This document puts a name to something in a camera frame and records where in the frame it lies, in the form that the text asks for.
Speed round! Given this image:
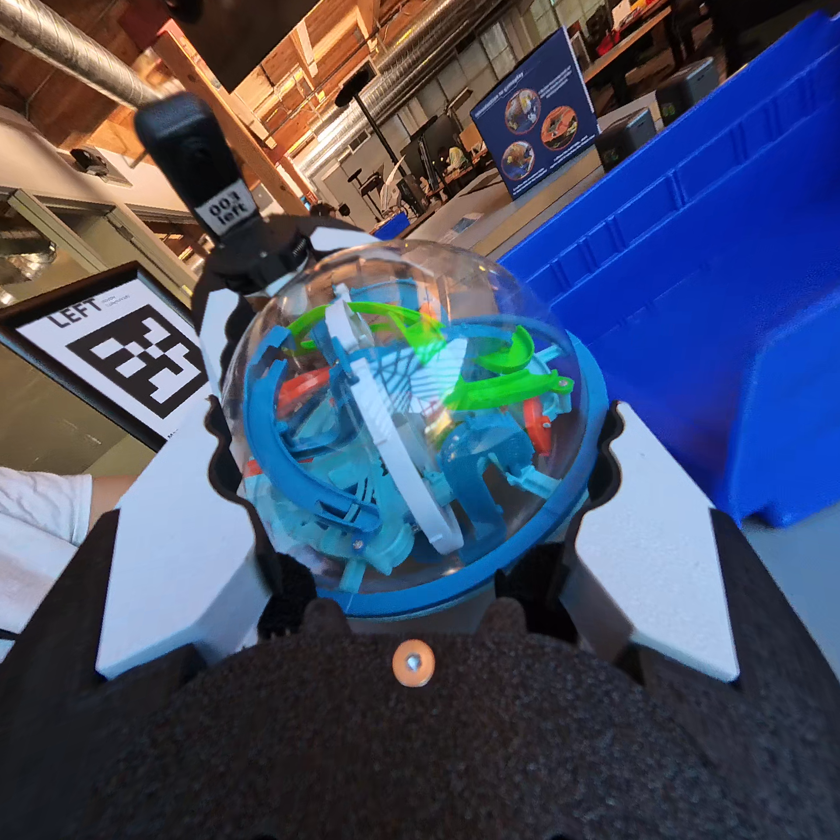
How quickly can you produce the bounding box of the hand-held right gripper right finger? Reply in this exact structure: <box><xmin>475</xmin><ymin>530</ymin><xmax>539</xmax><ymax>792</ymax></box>
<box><xmin>558</xmin><ymin>399</ymin><xmax>742</xmax><ymax>685</ymax></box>

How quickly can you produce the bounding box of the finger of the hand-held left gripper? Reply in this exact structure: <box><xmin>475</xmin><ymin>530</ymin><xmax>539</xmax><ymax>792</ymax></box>
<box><xmin>199</xmin><ymin>285</ymin><xmax>253</xmax><ymax>400</ymax></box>
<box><xmin>308</xmin><ymin>223</ymin><xmax>370</xmax><ymax>256</ymax></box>

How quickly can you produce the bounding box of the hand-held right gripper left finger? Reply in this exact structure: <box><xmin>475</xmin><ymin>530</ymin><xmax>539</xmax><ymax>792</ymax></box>
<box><xmin>94</xmin><ymin>394</ymin><xmax>290</xmax><ymax>680</ymax></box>

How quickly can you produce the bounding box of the clear plastic maze ball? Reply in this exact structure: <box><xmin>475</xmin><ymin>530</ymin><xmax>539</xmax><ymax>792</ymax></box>
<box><xmin>220</xmin><ymin>239</ymin><xmax>608</xmax><ymax>621</ymax></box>

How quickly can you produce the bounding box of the black framed tag sign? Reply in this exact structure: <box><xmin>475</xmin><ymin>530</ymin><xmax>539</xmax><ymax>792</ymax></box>
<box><xmin>0</xmin><ymin>261</ymin><xmax>217</xmax><ymax>454</ymax></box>

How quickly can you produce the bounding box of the black pole stand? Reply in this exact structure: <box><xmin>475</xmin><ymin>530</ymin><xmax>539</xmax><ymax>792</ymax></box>
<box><xmin>335</xmin><ymin>69</ymin><xmax>404</xmax><ymax>172</ymax></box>

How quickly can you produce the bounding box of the black hanging screen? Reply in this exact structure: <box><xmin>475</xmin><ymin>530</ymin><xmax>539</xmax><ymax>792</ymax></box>
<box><xmin>164</xmin><ymin>0</ymin><xmax>358</xmax><ymax>93</ymax></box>

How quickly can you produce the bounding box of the blue printed game box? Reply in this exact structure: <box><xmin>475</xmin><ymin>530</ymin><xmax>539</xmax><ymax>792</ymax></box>
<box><xmin>469</xmin><ymin>26</ymin><xmax>601</xmax><ymax>201</ymax></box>

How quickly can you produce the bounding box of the large blue plastic bin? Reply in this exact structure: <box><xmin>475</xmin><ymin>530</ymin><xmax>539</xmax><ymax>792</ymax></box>
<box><xmin>495</xmin><ymin>10</ymin><xmax>840</xmax><ymax>529</ymax></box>

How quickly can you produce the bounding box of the small black device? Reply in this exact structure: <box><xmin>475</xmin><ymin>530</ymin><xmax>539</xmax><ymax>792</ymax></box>
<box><xmin>594</xmin><ymin>108</ymin><xmax>657</xmax><ymax>173</ymax></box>
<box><xmin>656</xmin><ymin>58</ymin><xmax>721</xmax><ymax>126</ymax></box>

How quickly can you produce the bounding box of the silver ventilation duct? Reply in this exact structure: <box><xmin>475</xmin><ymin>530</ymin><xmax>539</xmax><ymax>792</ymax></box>
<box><xmin>0</xmin><ymin>0</ymin><xmax>165</xmax><ymax>109</ymax></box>

